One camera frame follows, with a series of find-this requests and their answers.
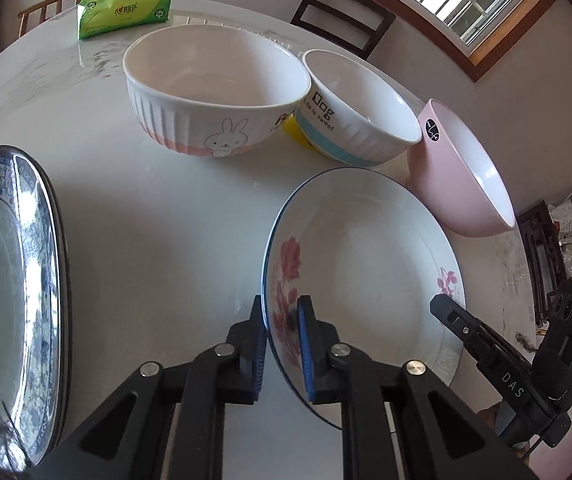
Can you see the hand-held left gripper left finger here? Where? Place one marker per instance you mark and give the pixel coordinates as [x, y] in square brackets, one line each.
[253, 355]

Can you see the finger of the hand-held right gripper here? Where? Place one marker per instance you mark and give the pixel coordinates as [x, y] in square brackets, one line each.
[453, 317]

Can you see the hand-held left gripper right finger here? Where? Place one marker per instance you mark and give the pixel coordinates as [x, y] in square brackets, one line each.
[306, 355]

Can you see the white plate with pink roses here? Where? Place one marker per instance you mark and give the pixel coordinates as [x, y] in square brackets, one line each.
[365, 270]

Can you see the pink bowl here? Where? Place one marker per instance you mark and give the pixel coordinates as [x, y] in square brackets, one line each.
[445, 185]

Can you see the white bowl with blue stripe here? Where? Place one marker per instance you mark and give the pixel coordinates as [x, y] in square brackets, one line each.
[360, 105]

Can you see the white bowl with bunny print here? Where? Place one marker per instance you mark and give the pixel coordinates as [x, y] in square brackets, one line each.
[191, 115]

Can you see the blue patterned plate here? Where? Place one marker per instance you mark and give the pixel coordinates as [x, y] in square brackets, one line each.
[11, 285]

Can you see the dark wooden furniture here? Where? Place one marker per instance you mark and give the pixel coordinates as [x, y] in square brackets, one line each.
[540, 250]

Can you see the yellow round sticker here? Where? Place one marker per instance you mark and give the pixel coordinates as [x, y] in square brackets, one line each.
[292, 131]

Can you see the dark wooden chair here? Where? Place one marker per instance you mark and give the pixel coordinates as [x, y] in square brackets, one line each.
[311, 15]

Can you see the green tissue pack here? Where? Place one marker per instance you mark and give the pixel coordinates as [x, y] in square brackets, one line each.
[121, 12]

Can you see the light wooden chair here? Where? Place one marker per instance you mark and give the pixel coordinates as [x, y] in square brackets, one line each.
[41, 10]

